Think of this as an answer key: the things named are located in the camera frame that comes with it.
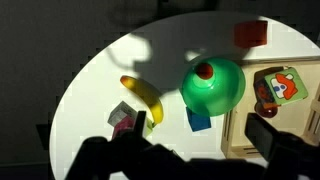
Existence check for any green plastic bowl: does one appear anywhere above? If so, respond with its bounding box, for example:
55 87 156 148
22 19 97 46
180 58 246 116

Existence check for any round white table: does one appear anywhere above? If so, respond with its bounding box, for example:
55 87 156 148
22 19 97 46
49 11 319 180

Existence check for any dark green block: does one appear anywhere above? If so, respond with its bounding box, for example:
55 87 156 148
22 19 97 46
143 118 153 137

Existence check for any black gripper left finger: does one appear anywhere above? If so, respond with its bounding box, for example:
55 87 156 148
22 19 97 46
133 111 146 137

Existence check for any green picture cube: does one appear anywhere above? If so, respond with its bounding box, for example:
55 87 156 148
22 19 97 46
253 67 308 108

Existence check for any small red ball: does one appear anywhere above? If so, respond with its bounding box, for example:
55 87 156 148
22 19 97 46
195 63 214 80

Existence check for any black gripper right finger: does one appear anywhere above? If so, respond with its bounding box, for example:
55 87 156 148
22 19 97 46
245 113 279 160

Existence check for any wooden tray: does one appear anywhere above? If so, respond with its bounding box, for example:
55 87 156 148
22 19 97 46
221 56 320 158

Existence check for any grey block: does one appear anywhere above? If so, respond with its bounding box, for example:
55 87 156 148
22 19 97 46
108 101 137 126

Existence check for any blue block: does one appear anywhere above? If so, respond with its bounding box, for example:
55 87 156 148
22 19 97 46
186 108 211 132

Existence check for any orange red block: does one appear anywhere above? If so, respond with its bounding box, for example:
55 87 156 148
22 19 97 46
234 20 268 48

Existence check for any yellow banana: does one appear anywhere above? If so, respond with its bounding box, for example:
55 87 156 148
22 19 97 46
120 75 164 126

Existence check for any dark red round toy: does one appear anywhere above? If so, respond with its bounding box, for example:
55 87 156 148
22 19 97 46
254 103 278 118

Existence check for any magenta block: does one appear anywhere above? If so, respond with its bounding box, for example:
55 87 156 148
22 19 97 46
112 116 135 138

